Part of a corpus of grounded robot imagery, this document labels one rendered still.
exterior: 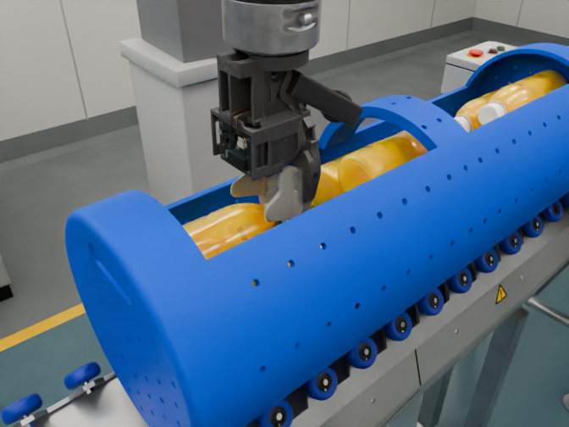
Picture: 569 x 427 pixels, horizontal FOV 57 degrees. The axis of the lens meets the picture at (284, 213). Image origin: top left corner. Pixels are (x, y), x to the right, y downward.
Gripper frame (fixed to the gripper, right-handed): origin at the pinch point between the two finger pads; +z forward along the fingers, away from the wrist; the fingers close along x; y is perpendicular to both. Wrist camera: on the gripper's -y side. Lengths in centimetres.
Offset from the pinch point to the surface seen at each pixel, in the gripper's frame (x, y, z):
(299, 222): 7.5, 4.5, -4.8
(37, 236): -191, -9, 118
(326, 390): 10.9, 1.9, 20.1
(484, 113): -1.0, -44.0, -0.7
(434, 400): -5, -65, 97
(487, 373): 6, -65, 73
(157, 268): 5.8, 19.2, -5.5
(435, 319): 10.8, -21.6, 22.9
